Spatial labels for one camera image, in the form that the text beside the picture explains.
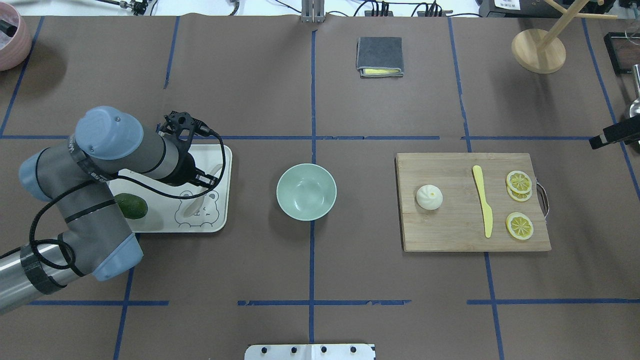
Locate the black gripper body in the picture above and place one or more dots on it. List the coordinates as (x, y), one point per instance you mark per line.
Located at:
(186, 169)

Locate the white steamed bun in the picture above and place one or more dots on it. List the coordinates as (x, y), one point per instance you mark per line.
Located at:
(429, 197)

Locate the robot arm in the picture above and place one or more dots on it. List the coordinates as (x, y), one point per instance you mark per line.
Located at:
(81, 230)

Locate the white spoon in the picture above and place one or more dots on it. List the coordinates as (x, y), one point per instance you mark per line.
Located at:
(196, 205)

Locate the light green bowl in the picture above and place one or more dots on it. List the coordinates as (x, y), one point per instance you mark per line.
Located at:
(306, 192)

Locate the pink bowl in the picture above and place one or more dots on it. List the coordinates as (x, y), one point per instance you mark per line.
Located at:
(14, 50)

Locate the white bear tray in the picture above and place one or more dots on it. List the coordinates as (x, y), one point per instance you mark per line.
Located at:
(167, 215)

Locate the green avocado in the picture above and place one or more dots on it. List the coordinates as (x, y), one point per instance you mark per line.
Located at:
(132, 206)

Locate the grey folded cloth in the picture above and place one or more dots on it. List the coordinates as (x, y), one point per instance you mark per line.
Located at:
(380, 57)

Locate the wooden cutting board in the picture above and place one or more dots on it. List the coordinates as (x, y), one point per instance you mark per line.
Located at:
(457, 226)

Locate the yellow plastic knife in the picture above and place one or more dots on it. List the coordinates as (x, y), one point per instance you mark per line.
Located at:
(487, 211)

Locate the upper lemon slice of pair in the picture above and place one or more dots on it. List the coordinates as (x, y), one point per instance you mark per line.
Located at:
(519, 182)

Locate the lemon slice of pair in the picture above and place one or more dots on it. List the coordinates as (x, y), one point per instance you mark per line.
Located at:
(519, 182)
(519, 197)

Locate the lower lemon slice of pair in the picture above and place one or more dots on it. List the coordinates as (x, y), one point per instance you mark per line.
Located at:
(519, 197)

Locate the single front lemon slice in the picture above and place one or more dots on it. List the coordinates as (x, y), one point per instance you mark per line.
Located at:
(519, 226)

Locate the wooden mug tree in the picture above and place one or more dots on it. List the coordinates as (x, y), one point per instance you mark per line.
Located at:
(540, 51)

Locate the metal scoop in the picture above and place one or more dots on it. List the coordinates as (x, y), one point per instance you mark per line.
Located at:
(634, 109)

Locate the dark tray with glasses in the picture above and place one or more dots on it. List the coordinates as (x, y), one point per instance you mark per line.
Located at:
(624, 53)

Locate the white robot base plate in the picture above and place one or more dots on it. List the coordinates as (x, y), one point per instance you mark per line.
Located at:
(327, 351)

